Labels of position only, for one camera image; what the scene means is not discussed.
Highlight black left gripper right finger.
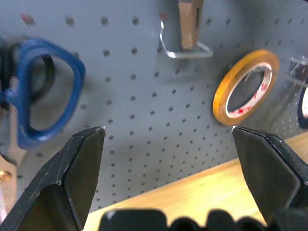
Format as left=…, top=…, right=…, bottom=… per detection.
left=231, top=126, right=308, bottom=226

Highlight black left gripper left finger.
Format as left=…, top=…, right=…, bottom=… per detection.
left=0, top=126, right=107, bottom=231

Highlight dark blue tape roll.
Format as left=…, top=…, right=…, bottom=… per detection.
left=296, top=86, right=308, bottom=129

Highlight orange tape roll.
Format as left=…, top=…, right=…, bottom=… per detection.
left=212, top=49, right=281, bottom=127

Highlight clear plastic pegboard hook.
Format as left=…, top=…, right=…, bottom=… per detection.
left=276, top=54, right=308, bottom=88

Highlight grey metal pegboard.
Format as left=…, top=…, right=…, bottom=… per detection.
left=0, top=0, right=308, bottom=215

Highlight red-tipped pegboard hook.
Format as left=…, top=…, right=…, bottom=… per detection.
left=20, top=13, right=36, bottom=28

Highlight blue-handled scissors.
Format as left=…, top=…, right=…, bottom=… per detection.
left=0, top=37, right=87, bottom=218

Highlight silver wire pegboard hook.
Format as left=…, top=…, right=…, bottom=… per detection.
left=158, top=13, right=214, bottom=59

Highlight tan-handled hanging tool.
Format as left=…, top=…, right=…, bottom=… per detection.
left=177, top=0, right=205, bottom=51

